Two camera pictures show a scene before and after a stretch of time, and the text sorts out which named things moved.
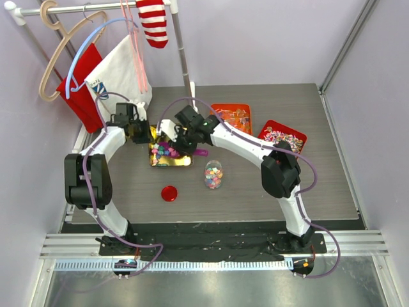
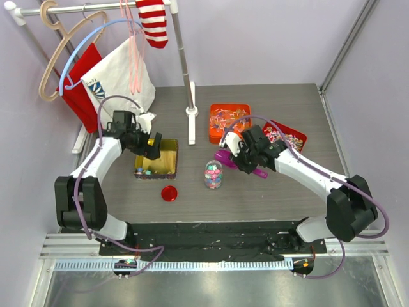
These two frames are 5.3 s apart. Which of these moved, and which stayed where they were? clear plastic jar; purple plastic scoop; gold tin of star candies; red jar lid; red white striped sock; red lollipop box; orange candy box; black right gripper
Moved: gold tin of star candies; purple plastic scoop; black right gripper
Stayed: clear plastic jar; orange candy box; red lollipop box; red jar lid; red white striped sock
